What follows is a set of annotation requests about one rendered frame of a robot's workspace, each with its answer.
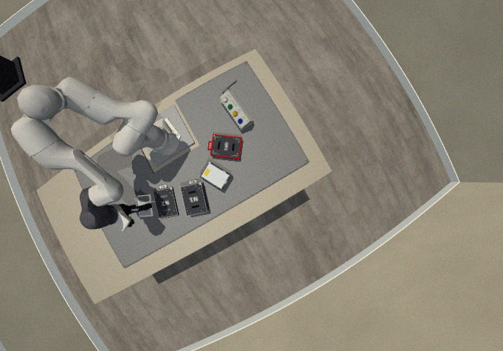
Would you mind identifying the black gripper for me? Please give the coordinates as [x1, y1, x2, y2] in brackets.
[119, 203, 152, 216]

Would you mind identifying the white operator button panel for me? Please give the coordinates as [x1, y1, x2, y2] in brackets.
[219, 81, 254, 131]

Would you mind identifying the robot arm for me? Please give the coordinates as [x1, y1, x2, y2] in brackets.
[11, 77, 181, 231]

